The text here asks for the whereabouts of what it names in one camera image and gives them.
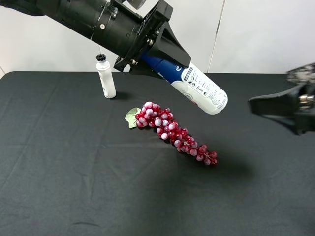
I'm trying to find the black tablecloth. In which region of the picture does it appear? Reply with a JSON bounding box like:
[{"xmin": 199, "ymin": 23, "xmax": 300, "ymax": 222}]
[{"xmin": 0, "ymin": 72, "xmax": 315, "ymax": 236}]

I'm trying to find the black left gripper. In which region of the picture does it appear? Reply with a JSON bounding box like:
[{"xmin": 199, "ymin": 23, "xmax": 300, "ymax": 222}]
[{"xmin": 114, "ymin": 0, "xmax": 191, "ymax": 81}]

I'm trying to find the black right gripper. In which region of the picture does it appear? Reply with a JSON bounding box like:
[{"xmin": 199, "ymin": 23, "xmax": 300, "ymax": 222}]
[{"xmin": 248, "ymin": 62, "xmax": 315, "ymax": 135}]

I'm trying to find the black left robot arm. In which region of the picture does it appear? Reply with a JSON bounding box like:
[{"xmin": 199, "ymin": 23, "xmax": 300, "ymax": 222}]
[{"xmin": 0, "ymin": 0, "xmax": 191, "ymax": 78}]

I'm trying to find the red artificial grape bunch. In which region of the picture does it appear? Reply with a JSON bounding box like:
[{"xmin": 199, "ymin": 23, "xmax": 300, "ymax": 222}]
[{"xmin": 125, "ymin": 101, "xmax": 218, "ymax": 166}]

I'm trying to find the blue white yogurt bottle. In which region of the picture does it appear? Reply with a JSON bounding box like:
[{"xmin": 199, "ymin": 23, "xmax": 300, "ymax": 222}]
[{"xmin": 141, "ymin": 54, "xmax": 228, "ymax": 115}]

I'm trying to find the white bottle black cap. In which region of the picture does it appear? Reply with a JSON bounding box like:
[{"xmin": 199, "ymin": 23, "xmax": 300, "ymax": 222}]
[{"xmin": 96, "ymin": 54, "xmax": 116, "ymax": 99}]

